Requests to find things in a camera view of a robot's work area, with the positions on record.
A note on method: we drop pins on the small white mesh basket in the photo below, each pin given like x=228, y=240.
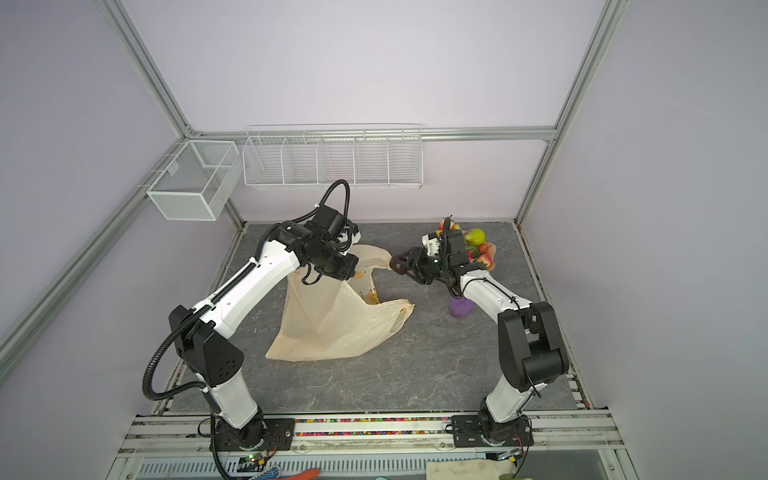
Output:
x=198, y=181

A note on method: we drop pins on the red green pear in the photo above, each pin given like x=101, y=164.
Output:
x=448, y=223

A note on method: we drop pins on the pink purple spatula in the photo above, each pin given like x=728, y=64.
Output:
x=459, y=306

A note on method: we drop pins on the red yellow peach with leaf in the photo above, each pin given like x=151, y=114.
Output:
x=486, y=261

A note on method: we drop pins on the red blue glove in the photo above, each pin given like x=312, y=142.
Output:
x=275, y=473

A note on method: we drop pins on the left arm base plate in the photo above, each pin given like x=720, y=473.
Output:
x=270, y=434

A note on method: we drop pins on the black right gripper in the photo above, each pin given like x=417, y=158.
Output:
x=418, y=261

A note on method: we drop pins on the green chayote fruit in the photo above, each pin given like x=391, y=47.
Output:
x=475, y=237

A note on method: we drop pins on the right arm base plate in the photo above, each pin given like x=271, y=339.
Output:
x=481, y=430

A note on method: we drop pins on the cream plastic bag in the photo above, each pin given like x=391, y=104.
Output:
x=338, y=319

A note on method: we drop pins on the long white wire basket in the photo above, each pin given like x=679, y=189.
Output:
x=315, y=155

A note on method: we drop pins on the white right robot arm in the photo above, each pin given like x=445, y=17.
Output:
x=531, y=349

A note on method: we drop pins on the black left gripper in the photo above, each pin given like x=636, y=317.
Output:
x=348, y=270

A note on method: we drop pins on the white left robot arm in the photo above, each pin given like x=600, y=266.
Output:
x=203, y=333

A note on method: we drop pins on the beige cloth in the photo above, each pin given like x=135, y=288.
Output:
x=470, y=470

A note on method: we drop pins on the pink wavy fruit plate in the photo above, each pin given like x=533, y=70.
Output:
x=456, y=250

